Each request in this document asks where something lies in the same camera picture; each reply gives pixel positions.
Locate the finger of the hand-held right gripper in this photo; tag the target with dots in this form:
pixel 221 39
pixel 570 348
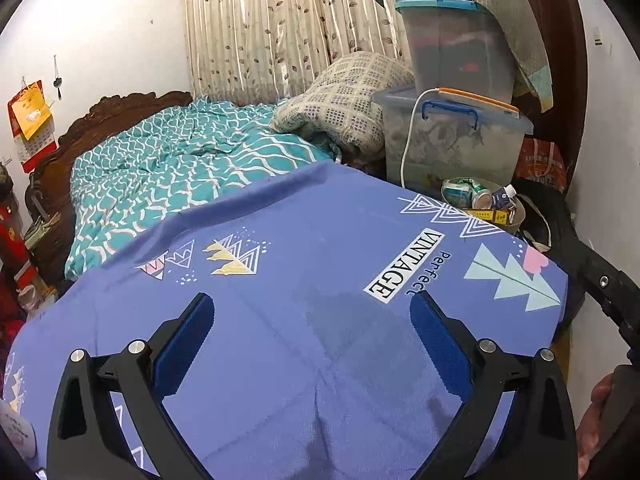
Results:
pixel 595 275

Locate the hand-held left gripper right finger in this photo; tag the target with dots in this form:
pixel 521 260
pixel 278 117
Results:
pixel 440 345

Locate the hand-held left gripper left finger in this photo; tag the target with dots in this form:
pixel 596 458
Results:
pixel 182 345

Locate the beige round bin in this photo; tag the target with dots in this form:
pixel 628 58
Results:
pixel 517 216

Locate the white and dark milk carton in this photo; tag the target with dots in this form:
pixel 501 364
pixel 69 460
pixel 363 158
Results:
pixel 502 197

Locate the crushed green drink can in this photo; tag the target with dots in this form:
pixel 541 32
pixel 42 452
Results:
pixel 482 200

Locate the person's right hand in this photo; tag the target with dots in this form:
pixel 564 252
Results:
pixel 595 420

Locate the black bag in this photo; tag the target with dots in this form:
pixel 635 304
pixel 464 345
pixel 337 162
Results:
pixel 560 220

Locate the blue printed tablecloth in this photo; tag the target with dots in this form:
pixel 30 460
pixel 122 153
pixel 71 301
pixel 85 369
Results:
pixel 300 310

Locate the red plastic bag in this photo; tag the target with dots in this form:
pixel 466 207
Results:
pixel 542 160

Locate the wooden nightstand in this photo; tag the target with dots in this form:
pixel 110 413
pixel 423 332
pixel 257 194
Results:
pixel 42 255

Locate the teal patterned duvet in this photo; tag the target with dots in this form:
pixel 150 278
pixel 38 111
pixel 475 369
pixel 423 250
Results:
pixel 175 170

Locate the white enamel mug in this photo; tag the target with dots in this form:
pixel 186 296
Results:
pixel 15 432

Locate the red gift box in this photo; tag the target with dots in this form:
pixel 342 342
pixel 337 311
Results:
pixel 12 240

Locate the carved wooden headboard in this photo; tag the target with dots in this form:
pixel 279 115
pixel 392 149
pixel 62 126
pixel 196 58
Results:
pixel 100 115

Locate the beige checked cloth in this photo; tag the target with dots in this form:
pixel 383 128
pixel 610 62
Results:
pixel 515 20

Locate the tall storage box blue lid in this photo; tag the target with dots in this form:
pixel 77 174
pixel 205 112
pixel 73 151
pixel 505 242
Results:
pixel 450 50

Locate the patterned pillow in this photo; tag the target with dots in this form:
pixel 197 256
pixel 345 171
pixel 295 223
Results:
pixel 340 95

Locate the hanging keys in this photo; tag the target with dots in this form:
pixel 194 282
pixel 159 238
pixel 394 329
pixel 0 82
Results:
pixel 58 82

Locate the beige leaf print curtain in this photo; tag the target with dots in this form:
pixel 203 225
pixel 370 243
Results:
pixel 260 25

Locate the white wall socket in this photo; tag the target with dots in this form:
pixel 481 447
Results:
pixel 597 38

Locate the brown wooden door frame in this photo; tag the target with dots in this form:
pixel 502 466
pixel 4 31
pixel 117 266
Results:
pixel 555 35

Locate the red and yellow wall calendar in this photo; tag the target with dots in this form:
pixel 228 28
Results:
pixel 30 120

